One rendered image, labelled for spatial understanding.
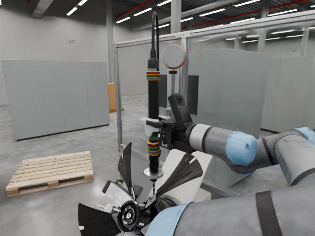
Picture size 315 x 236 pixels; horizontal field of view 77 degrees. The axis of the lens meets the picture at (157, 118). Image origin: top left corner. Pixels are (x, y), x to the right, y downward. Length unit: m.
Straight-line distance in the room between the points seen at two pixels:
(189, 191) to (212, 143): 0.61
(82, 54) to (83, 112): 7.36
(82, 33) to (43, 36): 2.14
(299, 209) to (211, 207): 0.08
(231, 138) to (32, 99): 5.80
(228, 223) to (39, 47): 12.75
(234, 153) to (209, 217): 0.29
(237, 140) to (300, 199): 0.29
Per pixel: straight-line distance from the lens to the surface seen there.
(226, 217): 0.21
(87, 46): 13.45
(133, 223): 0.88
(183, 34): 1.47
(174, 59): 1.33
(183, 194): 1.09
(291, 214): 0.20
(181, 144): 0.59
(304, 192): 0.22
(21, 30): 12.85
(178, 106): 0.57
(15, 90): 6.03
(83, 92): 6.31
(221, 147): 0.49
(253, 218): 0.20
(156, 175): 0.71
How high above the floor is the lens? 1.79
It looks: 14 degrees down
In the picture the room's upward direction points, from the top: straight up
